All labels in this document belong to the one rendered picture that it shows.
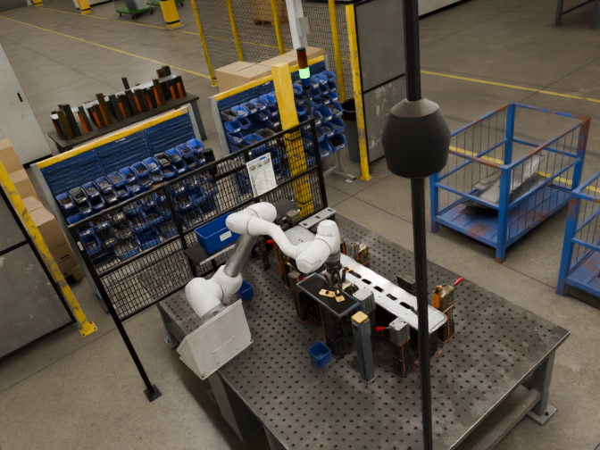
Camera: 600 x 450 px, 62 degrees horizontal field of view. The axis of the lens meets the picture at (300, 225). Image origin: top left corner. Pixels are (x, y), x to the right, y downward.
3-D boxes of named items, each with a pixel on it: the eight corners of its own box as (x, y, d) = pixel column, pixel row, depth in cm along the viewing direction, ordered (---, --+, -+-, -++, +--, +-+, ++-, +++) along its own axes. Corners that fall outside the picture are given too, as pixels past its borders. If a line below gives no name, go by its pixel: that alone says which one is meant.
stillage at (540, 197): (505, 183, 553) (511, 100, 502) (577, 207, 495) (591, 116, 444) (430, 230, 502) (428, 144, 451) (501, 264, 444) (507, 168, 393)
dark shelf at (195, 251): (302, 210, 380) (301, 207, 378) (197, 267, 340) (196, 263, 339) (285, 201, 396) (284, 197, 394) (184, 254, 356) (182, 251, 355)
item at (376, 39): (365, 181, 607) (346, 5, 500) (357, 178, 617) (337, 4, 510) (423, 149, 653) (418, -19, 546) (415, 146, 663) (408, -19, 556)
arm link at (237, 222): (245, 217, 262) (261, 210, 272) (219, 212, 272) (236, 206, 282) (247, 240, 266) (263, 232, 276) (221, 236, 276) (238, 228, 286)
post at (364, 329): (377, 377, 277) (370, 319, 254) (367, 385, 274) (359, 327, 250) (368, 370, 283) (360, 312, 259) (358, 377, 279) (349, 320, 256)
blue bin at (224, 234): (246, 234, 359) (242, 219, 352) (209, 254, 346) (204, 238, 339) (235, 226, 371) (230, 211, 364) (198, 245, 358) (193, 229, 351)
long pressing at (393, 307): (454, 315, 267) (454, 313, 266) (425, 338, 257) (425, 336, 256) (298, 224, 366) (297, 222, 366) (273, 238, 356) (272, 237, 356)
